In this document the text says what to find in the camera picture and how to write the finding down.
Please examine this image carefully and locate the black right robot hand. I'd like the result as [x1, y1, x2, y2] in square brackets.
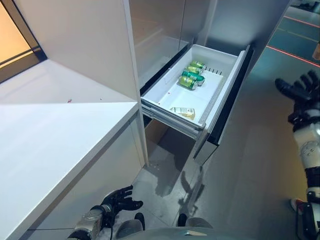
[274, 69, 320, 126]

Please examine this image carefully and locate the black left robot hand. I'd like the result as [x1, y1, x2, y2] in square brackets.
[101, 184, 145, 214]

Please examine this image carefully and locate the tea bottle with white cap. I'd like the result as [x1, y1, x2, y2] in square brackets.
[169, 105, 197, 121]

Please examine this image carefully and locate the white fridge drawer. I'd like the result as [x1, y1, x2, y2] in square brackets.
[140, 43, 255, 167]

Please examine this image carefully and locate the silver stainless fridge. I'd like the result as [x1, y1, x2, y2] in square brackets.
[128, 0, 294, 167]

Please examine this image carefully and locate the black right robot foot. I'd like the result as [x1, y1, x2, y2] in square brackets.
[177, 212, 189, 227]

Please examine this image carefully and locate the grey robot torso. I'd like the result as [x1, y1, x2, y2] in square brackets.
[142, 226, 231, 240]

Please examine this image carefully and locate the silver right robot leg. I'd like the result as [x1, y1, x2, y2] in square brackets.
[186, 217, 214, 230]

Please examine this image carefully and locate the white counter cabinet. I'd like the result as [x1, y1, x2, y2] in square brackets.
[0, 59, 148, 240]

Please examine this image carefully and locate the red and white sneaker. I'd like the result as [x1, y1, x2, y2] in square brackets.
[290, 198, 305, 214]

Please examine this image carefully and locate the dark green drink can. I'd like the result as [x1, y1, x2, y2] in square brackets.
[181, 70, 206, 83]

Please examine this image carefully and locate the tall white cabinet panel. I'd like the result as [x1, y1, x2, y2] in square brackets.
[14, 0, 151, 168]

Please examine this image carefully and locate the orange window with dark frame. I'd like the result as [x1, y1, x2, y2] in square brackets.
[0, 0, 49, 85]

